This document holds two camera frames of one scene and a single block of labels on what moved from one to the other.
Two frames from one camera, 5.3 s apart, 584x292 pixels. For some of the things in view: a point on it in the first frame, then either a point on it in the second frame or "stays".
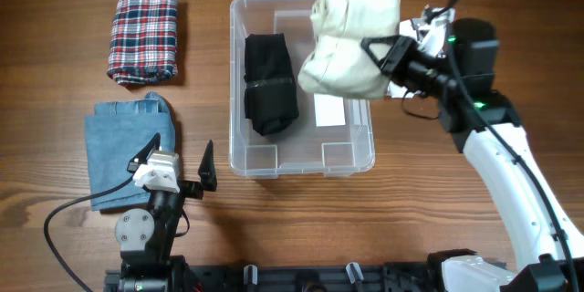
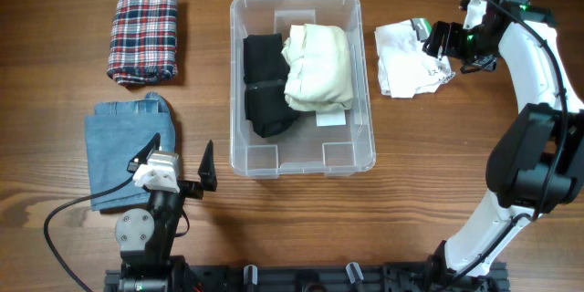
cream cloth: (342, 17) → (320, 75)
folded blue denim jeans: (115, 133) stays
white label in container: (328, 109) stays
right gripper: (400, 46) → (453, 31)
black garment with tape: (269, 95) stays
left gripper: (206, 172) stays
